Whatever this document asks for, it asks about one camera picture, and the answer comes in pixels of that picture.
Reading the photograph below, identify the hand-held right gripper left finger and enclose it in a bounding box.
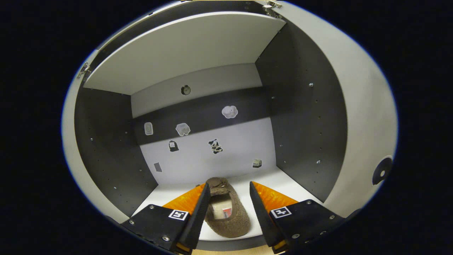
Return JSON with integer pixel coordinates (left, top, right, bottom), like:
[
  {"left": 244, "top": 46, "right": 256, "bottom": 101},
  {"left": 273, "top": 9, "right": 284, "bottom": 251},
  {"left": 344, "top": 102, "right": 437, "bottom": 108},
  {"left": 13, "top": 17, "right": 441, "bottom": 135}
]
[{"left": 120, "top": 182, "right": 212, "bottom": 255}]

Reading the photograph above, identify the brown fuzzy shoe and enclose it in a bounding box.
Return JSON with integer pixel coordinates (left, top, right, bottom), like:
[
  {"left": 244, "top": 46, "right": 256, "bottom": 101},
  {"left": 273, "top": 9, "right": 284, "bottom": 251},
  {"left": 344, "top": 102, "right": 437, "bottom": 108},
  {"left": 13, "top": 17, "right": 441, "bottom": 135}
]
[{"left": 205, "top": 177, "right": 251, "bottom": 238}]

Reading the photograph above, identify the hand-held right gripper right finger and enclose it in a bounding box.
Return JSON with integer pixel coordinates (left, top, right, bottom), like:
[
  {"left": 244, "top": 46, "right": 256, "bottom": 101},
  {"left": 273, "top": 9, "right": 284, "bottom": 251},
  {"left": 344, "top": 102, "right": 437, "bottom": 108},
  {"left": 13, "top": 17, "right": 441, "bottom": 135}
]
[{"left": 250, "top": 181, "right": 345, "bottom": 254}]

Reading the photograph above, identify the white and grey shoe cabinet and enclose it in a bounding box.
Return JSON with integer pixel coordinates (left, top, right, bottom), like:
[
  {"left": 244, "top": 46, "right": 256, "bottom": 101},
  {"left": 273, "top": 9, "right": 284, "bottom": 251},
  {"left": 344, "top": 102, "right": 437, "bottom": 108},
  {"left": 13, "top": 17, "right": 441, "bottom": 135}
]
[{"left": 73, "top": 0, "right": 348, "bottom": 252}]

